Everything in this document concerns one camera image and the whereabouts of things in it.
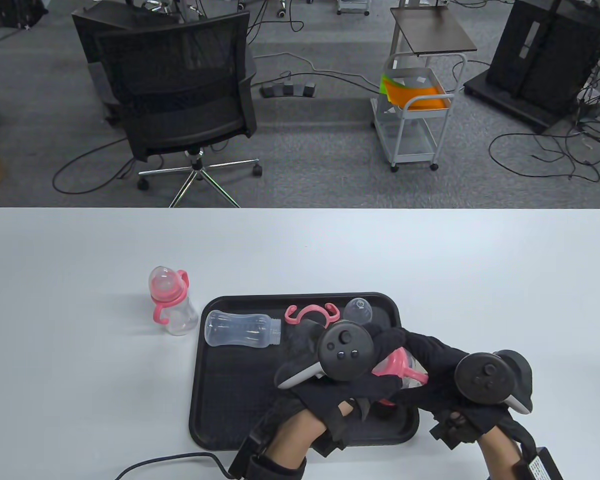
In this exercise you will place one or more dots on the person's left forearm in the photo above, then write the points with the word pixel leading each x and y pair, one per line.
pixel 300 435

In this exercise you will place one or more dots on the black plastic tray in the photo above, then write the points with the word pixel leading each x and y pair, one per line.
pixel 240 370

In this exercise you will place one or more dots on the person's right forearm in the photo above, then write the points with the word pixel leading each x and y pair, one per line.
pixel 500 457

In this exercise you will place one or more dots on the black base platform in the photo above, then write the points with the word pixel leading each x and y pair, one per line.
pixel 485 90

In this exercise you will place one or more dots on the black cabinet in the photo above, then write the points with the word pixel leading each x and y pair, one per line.
pixel 545 55

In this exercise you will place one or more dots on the small white cart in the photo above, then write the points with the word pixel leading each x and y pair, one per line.
pixel 352 7

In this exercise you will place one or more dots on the black mesh office chair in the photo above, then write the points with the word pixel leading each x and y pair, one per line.
pixel 180 115

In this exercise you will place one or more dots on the black wrist box white label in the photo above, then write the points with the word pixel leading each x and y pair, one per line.
pixel 542 467

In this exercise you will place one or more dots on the person's left hand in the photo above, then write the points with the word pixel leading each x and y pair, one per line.
pixel 330 395

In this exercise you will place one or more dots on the brown top side table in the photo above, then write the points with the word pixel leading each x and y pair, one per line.
pixel 432 30

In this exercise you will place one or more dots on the green sheet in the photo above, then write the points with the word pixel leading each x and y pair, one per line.
pixel 385 82

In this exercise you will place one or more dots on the orange folder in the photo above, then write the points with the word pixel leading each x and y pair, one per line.
pixel 420 97

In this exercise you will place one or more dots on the black bag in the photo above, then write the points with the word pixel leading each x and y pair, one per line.
pixel 20 12

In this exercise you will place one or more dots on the white rolling cart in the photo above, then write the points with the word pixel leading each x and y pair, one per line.
pixel 410 142

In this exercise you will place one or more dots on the clear dome cap component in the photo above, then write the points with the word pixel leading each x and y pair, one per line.
pixel 156 273
pixel 357 310

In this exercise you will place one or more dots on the black grey hand controller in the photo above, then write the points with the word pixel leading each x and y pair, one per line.
pixel 485 380
pixel 345 352

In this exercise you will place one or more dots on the black wrist brace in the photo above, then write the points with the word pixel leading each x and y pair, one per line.
pixel 275 470

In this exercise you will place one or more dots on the person's right hand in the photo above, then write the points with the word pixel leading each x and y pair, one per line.
pixel 440 370

